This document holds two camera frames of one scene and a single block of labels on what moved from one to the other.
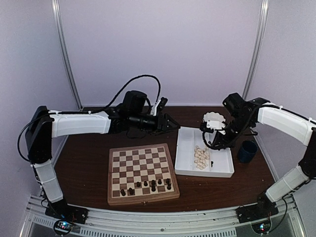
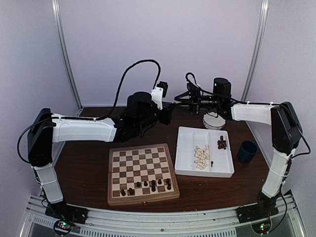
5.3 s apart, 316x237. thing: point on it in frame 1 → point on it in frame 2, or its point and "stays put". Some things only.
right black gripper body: [224, 140] → [196, 105]
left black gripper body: [161, 127] → [165, 119]
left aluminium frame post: [65, 50] stays put
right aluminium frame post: [259, 37] stays put
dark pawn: [168, 181] stays put
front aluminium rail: [215, 223] stays put
